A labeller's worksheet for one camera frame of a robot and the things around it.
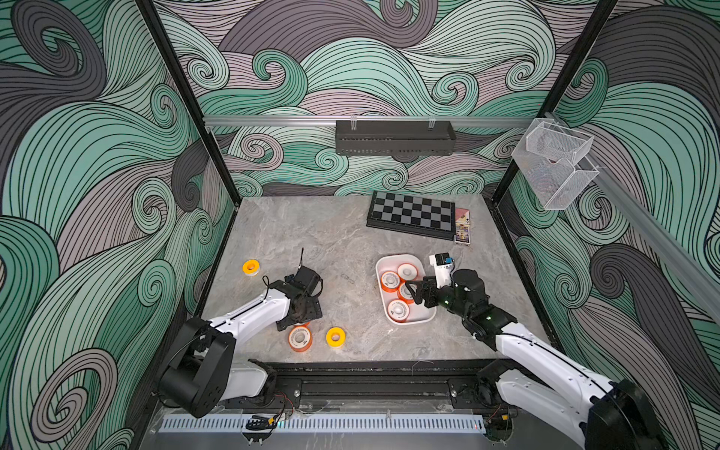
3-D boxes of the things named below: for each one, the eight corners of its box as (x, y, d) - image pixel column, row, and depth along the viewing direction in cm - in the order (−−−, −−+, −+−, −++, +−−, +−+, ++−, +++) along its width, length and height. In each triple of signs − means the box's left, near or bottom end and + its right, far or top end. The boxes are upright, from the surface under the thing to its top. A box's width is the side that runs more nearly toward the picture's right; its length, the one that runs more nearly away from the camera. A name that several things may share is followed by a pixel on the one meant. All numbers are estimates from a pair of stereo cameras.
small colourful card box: (454, 242, 109) (456, 238, 106) (455, 212, 120) (457, 207, 117) (467, 245, 108) (470, 241, 105) (468, 214, 119) (470, 209, 116)
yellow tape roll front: (326, 346, 83) (326, 344, 82) (327, 329, 87) (327, 327, 85) (345, 346, 83) (345, 344, 82) (345, 329, 87) (345, 327, 85)
